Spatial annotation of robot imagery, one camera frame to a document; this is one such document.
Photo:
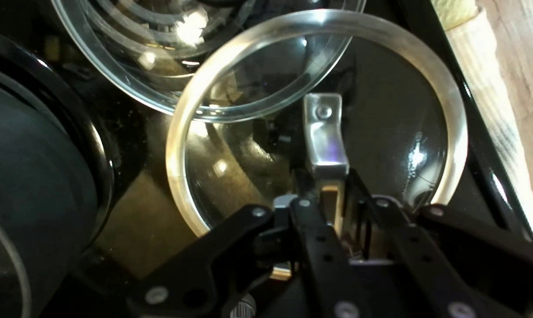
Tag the black electric stove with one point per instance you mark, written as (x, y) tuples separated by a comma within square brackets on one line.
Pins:
[(488, 170)]

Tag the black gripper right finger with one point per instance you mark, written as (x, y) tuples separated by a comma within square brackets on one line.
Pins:
[(455, 266)]

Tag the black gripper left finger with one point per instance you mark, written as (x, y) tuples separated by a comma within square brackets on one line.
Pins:
[(232, 266)]

